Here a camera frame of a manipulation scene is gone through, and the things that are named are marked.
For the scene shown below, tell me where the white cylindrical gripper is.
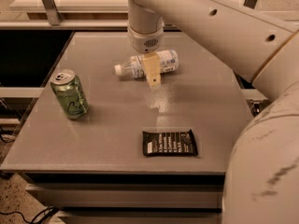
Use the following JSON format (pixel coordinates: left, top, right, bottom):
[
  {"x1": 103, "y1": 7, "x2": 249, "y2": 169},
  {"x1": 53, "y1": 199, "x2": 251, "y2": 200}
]
[{"x1": 128, "y1": 27, "x2": 164, "y2": 90}]

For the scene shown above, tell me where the clear plastic water bottle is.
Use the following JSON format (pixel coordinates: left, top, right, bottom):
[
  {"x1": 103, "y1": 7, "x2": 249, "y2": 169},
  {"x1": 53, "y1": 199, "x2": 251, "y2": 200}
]
[{"x1": 114, "y1": 49, "x2": 178, "y2": 78}]

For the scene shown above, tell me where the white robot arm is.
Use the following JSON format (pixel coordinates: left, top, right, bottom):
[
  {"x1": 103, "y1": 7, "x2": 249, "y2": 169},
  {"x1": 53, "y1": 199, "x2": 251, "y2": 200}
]
[{"x1": 129, "y1": 0, "x2": 299, "y2": 224}]

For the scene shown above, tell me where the black snack bar wrapper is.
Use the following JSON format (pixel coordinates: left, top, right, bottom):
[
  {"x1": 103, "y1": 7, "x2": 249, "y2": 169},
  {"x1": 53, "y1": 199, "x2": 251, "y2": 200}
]
[{"x1": 142, "y1": 130, "x2": 198, "y2": 157}]

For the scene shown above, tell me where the green soda can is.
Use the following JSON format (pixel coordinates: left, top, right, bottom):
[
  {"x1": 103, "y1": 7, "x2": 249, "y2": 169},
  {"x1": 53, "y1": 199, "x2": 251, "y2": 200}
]
[{"x1": 50, "y1": 69, "x2": 88, "y2": 119}]

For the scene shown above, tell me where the metal window frame rail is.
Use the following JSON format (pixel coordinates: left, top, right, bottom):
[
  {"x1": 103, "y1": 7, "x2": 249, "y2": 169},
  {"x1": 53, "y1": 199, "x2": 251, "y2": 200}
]
[{"x1": 0, "y1": 0, "x2": 299, "y2": 31}]

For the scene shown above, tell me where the black floor cable left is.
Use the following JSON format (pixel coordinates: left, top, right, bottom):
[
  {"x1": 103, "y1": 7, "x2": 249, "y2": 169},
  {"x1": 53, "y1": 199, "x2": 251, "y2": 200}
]
[{"x1": 0, "y1": 206, "x2": 60, "y2": 224}]

